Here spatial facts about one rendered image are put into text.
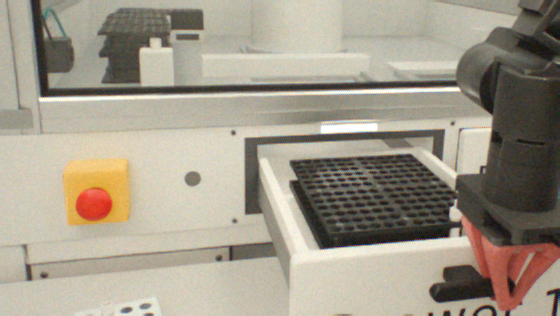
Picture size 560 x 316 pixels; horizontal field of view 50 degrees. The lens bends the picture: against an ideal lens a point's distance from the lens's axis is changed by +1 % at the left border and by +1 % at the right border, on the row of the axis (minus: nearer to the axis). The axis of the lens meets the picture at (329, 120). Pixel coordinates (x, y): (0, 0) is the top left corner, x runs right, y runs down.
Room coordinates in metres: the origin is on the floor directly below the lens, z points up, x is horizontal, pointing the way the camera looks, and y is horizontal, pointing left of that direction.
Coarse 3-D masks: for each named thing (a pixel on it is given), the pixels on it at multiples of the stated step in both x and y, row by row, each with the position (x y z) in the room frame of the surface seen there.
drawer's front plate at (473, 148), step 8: (480, 128) 0.84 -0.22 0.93; (488, 128) 0.84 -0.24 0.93; (464, 136) 0.82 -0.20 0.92; (472, 136) 0.82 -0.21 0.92; (480, 136) 0.82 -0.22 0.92; (488, 136) 0.82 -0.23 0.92; (464, 144) 0.82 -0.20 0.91; (472, 144) 0.82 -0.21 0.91; (480, 144) 0.82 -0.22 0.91; (488, 144) 0.82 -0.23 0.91; (464, 152) 0.82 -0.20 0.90; (472, 152) 0.82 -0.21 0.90; (480, 152) 0.82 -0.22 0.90; (464, 160) 0.82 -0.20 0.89; (472, 160) 0.82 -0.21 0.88; (480, 160) 0.82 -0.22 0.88; (456, 168) 0.83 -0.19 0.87; (464, 168) 0.82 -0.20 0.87; (472, 168) 0.82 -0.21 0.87
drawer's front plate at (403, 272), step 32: (320, 256) 0.44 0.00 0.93; (352, 256) 0.44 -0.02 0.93; (384, 256) 0.45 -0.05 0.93; (416, 256) 0.45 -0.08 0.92; (448, 256) 0.46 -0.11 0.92; (320, 288) 0.43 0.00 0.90; (352, 288) 0.44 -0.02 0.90; (384, 288) 0.45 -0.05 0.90; (416, 288) 0.45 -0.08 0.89; (544, 288) 0.49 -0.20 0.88
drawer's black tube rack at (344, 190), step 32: (320, 160) 0.75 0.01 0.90; (352, 160) 0.76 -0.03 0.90; (384, 160) 0.76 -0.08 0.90; (416, 160) 0.77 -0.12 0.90; (320, 192) 0.64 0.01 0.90; (352, 192) 0.65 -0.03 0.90; (384, 192) 0.65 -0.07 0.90; (416, 192) 0.65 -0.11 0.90; (448, 192) 0.66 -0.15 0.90; (320, 224) 0.62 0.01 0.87
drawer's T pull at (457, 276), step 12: (444, 276) 0.45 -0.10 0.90; (456, 276) 0.44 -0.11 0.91; (468, 276) 0.44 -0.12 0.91; (480, 276) 0.44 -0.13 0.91; (432, 288) 0.43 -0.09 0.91; (444, 288) 0.42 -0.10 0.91; (456, 288) 0.42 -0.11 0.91; (468, 288) 0.43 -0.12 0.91; (480, 288) 0.43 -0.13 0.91; (492, 288) 0.43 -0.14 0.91; (444, 300) 0.42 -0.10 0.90; (456, 300) 0.42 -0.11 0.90
